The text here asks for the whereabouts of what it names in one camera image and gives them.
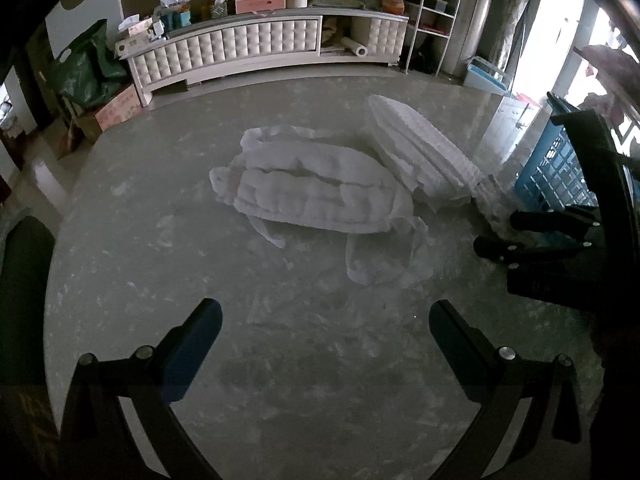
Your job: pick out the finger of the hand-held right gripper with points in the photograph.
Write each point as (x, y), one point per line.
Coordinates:
(520, 252)
(545, 221)

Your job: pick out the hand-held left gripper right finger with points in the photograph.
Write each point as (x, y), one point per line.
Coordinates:
(452, 355)

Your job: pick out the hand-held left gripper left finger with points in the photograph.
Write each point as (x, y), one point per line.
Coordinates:
(192, 355)

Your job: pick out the blue plastic basket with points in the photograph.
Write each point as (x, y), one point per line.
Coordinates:
(545, 170)

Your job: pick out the white waffle towel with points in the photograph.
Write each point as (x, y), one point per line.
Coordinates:
(420, 150)

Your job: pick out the blue and white bucket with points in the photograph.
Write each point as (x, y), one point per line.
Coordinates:
(485, 75)

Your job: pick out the patterned curtain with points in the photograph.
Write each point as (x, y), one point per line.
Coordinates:
(517, 10)

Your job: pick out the white standing air conditioner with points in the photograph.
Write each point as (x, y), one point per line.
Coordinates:
(480, 15)

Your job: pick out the white metal rack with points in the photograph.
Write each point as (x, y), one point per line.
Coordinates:
(430, 25)

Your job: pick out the pink printed cardboard box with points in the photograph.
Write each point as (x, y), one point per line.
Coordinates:
(117, 110)

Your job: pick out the white paper roll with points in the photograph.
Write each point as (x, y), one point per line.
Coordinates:
(356, 46)

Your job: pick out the green shopping bag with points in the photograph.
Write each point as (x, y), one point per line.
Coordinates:
(87, 67)

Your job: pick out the white tufted television cabinet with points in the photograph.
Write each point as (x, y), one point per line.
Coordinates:
(250, 45)

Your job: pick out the white tissue box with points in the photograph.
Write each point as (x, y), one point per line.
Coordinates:
(132, 45)

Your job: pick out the red and white snack bag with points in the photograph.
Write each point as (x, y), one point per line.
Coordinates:
(176, 5)

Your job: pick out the pink drawer box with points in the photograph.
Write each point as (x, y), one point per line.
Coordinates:
(260, 4)

